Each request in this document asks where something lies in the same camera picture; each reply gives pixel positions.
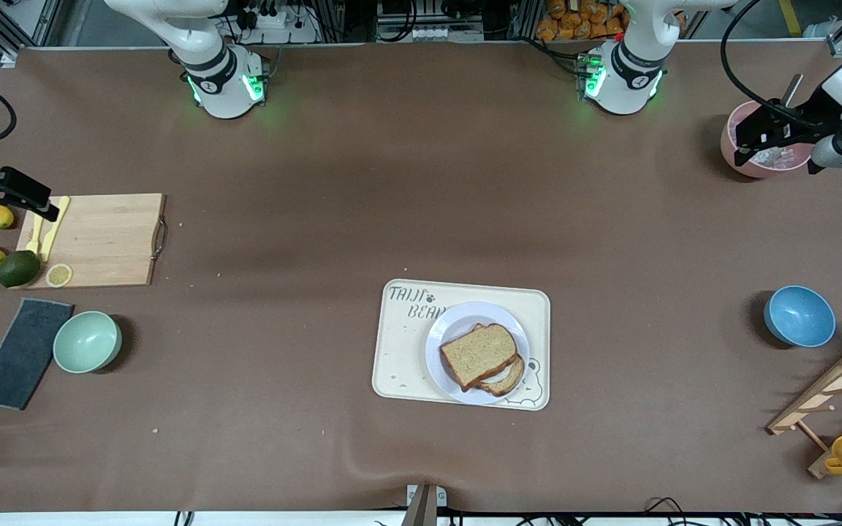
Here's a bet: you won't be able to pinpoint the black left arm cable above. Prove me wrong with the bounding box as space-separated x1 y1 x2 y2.
720 0 831 132

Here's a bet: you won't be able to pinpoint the brown bread slice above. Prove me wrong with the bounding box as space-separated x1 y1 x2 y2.
439 323 519 392

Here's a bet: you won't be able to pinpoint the bread slice under egg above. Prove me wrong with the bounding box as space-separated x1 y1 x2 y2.
479 354 526 397

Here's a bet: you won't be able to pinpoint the brown table cloth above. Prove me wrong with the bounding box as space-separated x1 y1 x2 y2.
0 40 842 512

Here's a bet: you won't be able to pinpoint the mint green bowl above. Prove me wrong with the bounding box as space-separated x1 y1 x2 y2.
53 311 123 374

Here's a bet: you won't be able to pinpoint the orange snack pile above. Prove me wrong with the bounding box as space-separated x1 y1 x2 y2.
536 0 630 42

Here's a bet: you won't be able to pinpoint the dark grey cloth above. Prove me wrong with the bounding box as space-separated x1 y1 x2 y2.
0 298 75 411

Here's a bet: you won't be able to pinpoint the yellow plastic fork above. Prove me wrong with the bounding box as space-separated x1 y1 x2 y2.
26 212 48 255

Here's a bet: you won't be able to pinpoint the cream bear print tray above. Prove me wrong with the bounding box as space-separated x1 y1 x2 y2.
371 278 551 411

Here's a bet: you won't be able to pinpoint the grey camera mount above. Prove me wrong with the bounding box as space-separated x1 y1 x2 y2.
401 484 448 526

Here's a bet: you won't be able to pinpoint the white power strip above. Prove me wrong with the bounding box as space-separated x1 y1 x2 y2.
235 6 319 45

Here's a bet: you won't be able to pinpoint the yellow plastic knife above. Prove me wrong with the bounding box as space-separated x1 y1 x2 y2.
40 196 71 262

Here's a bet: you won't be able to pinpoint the pink bowl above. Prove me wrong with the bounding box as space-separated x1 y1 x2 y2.
720 100 816 179

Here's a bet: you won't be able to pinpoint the blue bowl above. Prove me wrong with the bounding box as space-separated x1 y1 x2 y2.
763 285 837 348

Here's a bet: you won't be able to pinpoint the round white plate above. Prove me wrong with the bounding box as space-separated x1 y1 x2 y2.
425 301 531 405

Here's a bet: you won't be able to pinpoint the green avocado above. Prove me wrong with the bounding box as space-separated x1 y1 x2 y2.
0 250 42 288

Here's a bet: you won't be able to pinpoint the wooden cutting board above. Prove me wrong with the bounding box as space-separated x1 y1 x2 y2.
15 193 168 290

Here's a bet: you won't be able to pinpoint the wooden peg rack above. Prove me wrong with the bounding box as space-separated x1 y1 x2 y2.
766 336 842 480

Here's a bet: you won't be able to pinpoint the clear ice cubes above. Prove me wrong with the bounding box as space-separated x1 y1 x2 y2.
730 117 813 170

